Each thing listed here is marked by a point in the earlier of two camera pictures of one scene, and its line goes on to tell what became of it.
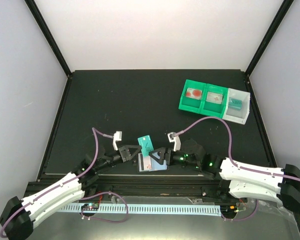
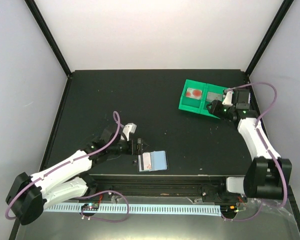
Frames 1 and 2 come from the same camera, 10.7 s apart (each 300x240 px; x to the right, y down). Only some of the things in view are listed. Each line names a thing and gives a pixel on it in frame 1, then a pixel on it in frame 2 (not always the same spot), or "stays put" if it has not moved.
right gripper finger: x=161 y=152 to x=211 y=108
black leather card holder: x=148 y=164 stays put
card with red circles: x=193 y=93 stays put
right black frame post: x=258 y=57 stays put
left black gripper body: x=123 y=154 to x=133 y=151
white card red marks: x=215 y=98 stays put
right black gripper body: x=169 y=161 to x=219 y=112
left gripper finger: x=128 y=152 to x=140 y=152
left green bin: x=190 y=104 stays put
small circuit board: x=91 y=206 stays put
